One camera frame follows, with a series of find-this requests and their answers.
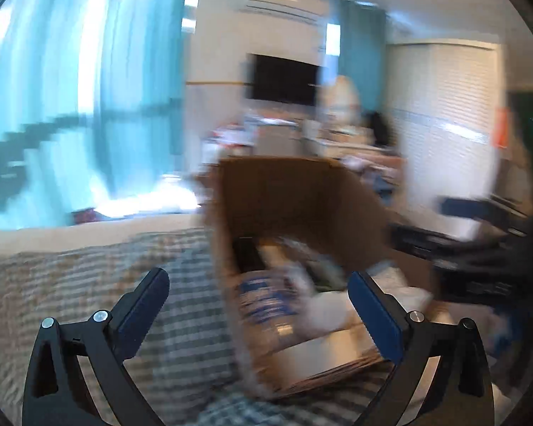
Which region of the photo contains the white oval mirror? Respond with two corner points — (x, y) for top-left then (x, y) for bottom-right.
(324, 75), (360, 129)

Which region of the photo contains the narrow teal curtain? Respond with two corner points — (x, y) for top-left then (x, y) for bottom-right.
(338, 0), (387, 118)

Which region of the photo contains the clear jar with blue label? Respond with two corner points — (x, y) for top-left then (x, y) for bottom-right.
(233, 268), (312, 333)

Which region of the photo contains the orange cloth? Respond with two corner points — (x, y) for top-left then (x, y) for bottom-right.
(495, 106), (511, 149)

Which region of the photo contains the teal window curtain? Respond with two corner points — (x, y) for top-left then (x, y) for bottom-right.
(0, 0), (192, 231)

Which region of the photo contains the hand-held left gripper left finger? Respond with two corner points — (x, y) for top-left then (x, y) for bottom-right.
(22, 267), (172, 426)

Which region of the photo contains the checkered blanket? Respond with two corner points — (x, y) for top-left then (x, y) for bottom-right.
(0, 228), (400, 426)

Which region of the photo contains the black bag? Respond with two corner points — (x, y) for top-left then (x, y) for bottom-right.
(368, 113), (394, 147)

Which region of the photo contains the white wardrobe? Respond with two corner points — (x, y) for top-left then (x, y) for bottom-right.
(388, 42), (505, 231)

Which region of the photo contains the white air conditioner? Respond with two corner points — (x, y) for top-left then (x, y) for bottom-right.
(237, 0), (332, 25)

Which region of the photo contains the white tape roll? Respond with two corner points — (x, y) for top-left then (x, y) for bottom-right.
(266, 324), (383, 391)

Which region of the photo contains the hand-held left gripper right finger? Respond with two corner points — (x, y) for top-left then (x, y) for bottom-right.
(347, 270), (494, 426)

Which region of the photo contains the black wall television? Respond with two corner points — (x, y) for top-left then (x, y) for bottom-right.
(249, 53), (323, 107)

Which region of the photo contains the brown cardboard box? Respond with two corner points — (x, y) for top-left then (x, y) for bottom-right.
(203, 156), (440, 400)

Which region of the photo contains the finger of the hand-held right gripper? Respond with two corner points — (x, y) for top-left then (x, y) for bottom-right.
(440, 196), (516, 227)
(390, 225), (476, 271)

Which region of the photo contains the grey cabinet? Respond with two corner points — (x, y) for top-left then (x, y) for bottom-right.
(255, 120), (303, 158)

